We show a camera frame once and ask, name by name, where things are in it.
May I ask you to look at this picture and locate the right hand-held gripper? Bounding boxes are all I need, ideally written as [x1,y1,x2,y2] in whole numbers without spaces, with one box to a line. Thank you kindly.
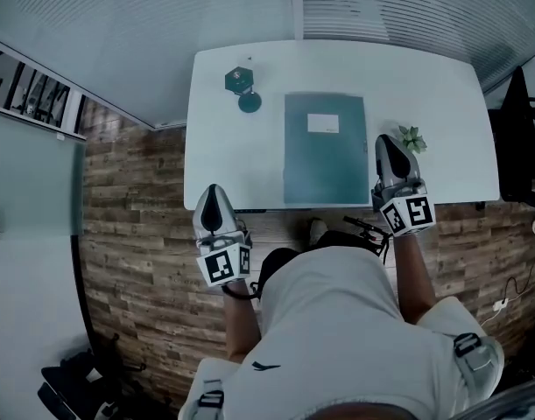
[370,133,438,238]

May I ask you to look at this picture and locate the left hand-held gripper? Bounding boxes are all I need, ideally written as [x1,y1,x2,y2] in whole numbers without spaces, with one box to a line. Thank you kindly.
[192,184,253,288]

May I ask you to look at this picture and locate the teal folder with white label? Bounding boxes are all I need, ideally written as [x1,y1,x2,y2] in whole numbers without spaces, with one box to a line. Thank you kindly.
[283,92,371,207]

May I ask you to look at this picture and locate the person's left forearm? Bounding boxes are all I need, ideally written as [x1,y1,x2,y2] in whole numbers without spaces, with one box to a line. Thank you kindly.
[222,280,264,365]

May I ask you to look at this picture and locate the person's right forearm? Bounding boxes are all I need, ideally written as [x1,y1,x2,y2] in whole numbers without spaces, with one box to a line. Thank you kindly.
[393,231,439,326]

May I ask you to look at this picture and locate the small green potted plant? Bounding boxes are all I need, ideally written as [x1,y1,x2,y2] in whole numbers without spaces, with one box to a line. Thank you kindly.
[397,124,429,155]

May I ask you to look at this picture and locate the person's black trousers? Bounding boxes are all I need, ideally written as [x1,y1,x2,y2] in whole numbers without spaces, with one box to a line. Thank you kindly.
[257,229,384,289]

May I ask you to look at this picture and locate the person's light shoe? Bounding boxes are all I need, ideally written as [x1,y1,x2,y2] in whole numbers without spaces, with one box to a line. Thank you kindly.
[309,218,329,243]

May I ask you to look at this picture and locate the black office chair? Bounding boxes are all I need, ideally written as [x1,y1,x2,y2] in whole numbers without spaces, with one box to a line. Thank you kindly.
[487,65,535,206]

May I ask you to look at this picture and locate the person's white shirt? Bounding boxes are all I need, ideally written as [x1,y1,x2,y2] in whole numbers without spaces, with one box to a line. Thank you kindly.
[178,246,505,420]

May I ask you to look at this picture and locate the frosted glass door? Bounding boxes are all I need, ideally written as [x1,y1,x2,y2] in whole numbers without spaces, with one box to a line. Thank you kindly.
[0,105,88,241]

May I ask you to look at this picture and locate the black cable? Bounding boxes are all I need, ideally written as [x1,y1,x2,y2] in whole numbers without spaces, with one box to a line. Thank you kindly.
[342,215,391,265]

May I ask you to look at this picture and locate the black wrist strap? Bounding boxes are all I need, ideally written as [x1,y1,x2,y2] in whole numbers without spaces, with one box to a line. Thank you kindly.
[222,280,262,302]

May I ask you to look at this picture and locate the white power adapter with cable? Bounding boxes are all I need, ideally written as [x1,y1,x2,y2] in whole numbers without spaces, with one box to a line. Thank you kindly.
[480,251,535,328]

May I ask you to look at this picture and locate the grey harness strap with buckle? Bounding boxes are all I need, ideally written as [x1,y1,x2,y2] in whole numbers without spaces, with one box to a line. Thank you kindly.
[195,378,227,420]
[452,332,503,407]

